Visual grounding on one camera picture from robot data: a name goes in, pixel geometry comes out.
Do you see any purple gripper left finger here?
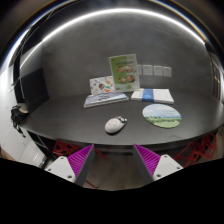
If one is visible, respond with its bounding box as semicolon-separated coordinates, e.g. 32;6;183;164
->
46;145;95;186

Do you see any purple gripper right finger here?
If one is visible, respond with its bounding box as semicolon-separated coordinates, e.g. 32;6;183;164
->
132;144;182;184

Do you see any round landscape mouse pad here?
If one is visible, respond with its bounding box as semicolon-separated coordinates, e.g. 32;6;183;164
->
142;104;182;129

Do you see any white computer mouse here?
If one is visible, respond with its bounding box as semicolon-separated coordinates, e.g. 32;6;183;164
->
105;116;127;134

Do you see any red chair left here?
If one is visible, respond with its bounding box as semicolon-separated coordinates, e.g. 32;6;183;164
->
51;140;109;161

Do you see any red chair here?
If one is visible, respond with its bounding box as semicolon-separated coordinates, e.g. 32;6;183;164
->
174;134;217;167
51;140;109;161

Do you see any red chair right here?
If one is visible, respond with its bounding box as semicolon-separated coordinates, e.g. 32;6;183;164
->
174;134;217;167

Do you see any grey patterned book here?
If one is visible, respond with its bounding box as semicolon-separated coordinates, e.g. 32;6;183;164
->
84;92;129;108

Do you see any white book blue band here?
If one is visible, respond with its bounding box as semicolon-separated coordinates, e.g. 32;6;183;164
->
131;88;174;104

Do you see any black bag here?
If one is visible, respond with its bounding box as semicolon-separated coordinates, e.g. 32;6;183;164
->
11;106;28;137

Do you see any small white illustrated card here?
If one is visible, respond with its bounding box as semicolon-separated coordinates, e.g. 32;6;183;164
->
89;76;114;95

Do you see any black monitor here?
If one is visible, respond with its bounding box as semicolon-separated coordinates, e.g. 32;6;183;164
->
19;67;50;114

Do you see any green standing poster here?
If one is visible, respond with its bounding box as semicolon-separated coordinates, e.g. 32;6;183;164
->
109;54;140;92

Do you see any white wall paper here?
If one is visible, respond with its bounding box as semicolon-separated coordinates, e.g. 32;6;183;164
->
137;65;143;75
163;67;172;77
143;65;153;75
154;66;163;76

